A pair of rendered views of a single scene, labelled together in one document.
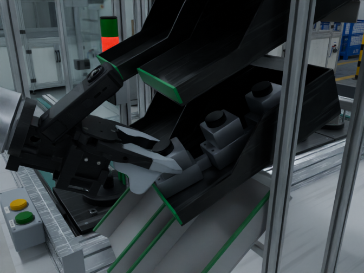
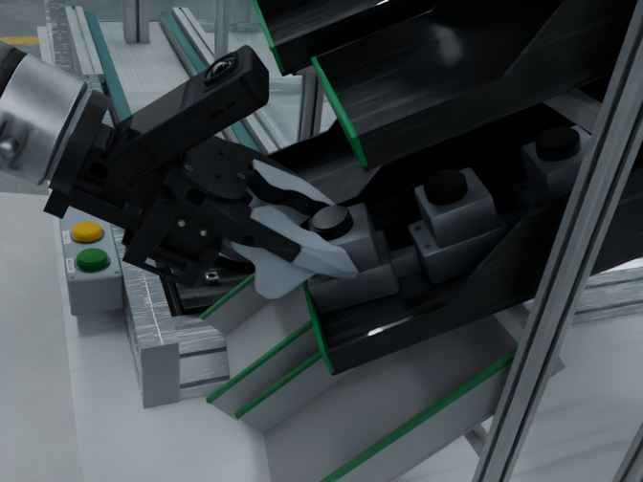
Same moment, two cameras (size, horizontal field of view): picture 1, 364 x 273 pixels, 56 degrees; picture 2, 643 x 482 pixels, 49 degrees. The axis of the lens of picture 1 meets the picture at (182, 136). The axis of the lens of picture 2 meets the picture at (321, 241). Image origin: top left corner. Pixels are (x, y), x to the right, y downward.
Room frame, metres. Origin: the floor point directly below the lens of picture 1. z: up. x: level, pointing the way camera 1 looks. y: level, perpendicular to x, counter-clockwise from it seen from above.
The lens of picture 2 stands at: (0.01, -0.04, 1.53)
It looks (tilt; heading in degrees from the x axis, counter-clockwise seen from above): 33 degrees down; 10
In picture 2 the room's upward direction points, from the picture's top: 7 degrees clockwise
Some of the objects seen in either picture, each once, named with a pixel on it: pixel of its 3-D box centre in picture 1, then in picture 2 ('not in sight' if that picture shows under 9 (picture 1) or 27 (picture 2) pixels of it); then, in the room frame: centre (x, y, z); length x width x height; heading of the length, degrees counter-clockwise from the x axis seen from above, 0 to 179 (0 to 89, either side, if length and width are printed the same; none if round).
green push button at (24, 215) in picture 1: (24, 219); (92, 261); (0.70, 0.38, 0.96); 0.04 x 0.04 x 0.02
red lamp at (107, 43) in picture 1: (110, 45); not in sight; (1.03, 0.21, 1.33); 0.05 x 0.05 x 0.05
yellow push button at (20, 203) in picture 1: (18, 205); (87, 233); (0.76, 0.42, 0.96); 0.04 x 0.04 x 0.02
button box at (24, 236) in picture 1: (20, 215); (89, 251); (0.76, 0.42, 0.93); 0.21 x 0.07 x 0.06; 35
